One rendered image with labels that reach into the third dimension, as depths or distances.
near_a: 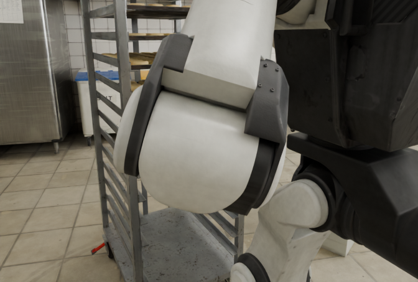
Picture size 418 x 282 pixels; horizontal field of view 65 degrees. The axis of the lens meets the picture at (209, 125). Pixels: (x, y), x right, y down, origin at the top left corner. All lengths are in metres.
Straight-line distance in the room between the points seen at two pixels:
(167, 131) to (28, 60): 3.11
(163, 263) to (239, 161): 1.39
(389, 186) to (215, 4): 0.37
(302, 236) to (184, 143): 0.53
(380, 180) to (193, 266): 1.17
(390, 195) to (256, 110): 0.33
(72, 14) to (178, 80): 3.93
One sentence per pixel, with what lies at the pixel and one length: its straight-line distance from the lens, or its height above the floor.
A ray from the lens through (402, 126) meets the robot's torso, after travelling 0.49.
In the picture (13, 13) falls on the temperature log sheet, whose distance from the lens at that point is 3.34.
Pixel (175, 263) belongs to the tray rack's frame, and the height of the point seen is 0.15.
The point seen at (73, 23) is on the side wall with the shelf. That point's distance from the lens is 4.17.
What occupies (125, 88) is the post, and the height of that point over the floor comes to 0.99.
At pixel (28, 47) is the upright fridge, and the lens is 3.32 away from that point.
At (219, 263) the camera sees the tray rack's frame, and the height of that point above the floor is 0.15.
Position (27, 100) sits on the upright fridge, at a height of 0.57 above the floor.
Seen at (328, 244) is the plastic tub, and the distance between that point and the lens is 2.02.
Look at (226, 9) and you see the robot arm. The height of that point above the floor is 1.17.
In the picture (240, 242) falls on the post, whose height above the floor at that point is 0.28.
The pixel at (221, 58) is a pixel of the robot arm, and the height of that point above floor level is 1.13.
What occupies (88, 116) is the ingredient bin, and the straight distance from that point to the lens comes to 3.59.
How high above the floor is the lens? 1.15
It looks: 16 degrees down
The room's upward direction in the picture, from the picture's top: straight up
